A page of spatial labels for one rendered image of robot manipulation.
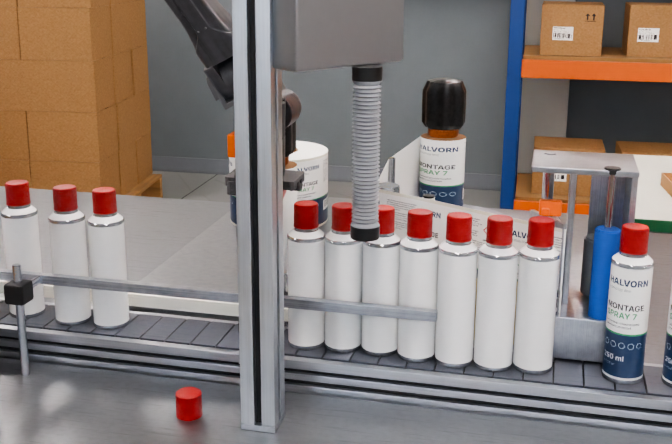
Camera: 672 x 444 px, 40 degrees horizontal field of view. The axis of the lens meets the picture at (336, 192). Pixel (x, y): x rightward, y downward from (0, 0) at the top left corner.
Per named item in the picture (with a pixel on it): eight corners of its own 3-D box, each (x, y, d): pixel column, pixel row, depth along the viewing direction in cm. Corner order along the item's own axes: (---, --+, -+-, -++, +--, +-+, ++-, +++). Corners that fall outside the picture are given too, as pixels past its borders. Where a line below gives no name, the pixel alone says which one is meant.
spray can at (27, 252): (52, 307, 142) (42, 178, 137) (33, 320, 137) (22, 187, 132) (21, 304, 143) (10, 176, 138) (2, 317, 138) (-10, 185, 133)
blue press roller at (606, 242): (610, 341, 126) (620, 225, 122) (611, 350, 123) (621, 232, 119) (585, 338, 127) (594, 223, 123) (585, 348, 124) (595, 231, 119)
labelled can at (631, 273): (641, 369, 122) (655, 221, 117) (644, 387, 117) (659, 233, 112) (600, 365, 123) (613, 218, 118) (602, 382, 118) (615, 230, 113)
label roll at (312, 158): (267, 239, 176) (266, 165, 172) (211, 216, 191) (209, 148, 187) (347, 220, 188) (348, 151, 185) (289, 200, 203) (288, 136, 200)
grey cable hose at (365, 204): (381, 234, 115) (385, 64, 109) (376, 242, 111) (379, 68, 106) (353, 231, 115) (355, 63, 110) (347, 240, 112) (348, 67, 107)
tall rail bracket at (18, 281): (56, 358, 136) (48, 252, 132) (29, 380, 129) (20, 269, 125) (36, 356, 137) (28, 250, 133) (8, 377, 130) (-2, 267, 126)
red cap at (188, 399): (187, 406, 122) (186, 383, 121) (207, 412, 120) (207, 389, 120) (170, 416, 119) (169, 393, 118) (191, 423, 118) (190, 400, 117)
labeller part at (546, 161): (633, 160, 128) (633, 153, 128) (639, 178, 118) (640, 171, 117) (533, 154, 131) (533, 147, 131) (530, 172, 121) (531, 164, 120)
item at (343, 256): (364, 340, 131) (366, 201, 126) (357, 355, 126) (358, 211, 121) (329, 336, 132) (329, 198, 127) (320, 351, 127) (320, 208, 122)
